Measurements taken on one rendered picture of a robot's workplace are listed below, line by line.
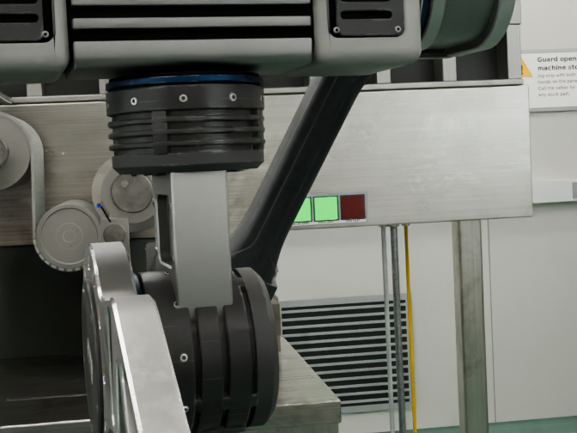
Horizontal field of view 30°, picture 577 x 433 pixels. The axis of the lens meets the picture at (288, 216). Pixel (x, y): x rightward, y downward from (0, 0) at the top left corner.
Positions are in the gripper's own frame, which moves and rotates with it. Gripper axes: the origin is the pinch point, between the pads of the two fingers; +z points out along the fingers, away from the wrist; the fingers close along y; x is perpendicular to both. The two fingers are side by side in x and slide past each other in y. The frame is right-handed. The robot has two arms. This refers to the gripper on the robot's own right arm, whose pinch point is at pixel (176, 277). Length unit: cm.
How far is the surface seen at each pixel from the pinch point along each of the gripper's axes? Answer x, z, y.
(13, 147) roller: 25.3, -5.3, -28.4
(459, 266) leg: 20, 54, 69
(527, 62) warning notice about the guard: 180, 216, 165
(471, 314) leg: 10, 60, 71
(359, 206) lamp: 27, 31, 41
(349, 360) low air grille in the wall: 65, 274, 78
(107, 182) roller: 18.4, -3.0, -11.7
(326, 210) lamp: 26, 31, 34
